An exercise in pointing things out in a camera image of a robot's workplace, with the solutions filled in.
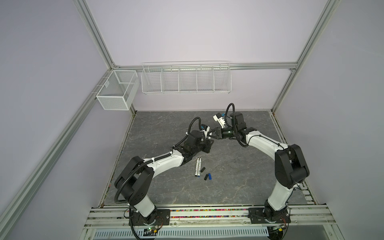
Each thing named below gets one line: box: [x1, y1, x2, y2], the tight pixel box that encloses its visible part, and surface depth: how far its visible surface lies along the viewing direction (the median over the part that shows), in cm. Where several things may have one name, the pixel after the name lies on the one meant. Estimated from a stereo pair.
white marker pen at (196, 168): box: [194, 157, 200, 177], surface depth 91 cm
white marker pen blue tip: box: [197, 157, 202, 178], surface depth 92 cm
